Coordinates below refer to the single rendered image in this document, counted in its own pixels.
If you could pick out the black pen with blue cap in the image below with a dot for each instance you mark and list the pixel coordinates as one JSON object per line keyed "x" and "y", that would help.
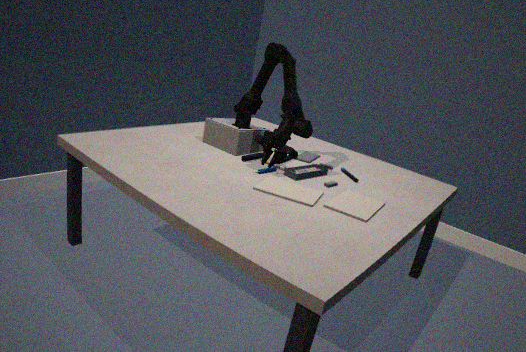
{"x": 350, "y": 175}

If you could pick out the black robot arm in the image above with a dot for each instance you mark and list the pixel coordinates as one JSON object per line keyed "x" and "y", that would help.
{"x": 293, "y": 117}

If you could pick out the blue stylus with grey tip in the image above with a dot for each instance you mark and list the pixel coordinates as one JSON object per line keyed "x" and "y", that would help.
{"x": 266, "y": 170}

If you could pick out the black keyboard with white keys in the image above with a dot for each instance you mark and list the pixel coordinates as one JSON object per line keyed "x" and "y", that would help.
{"x": 305, "y": 172}

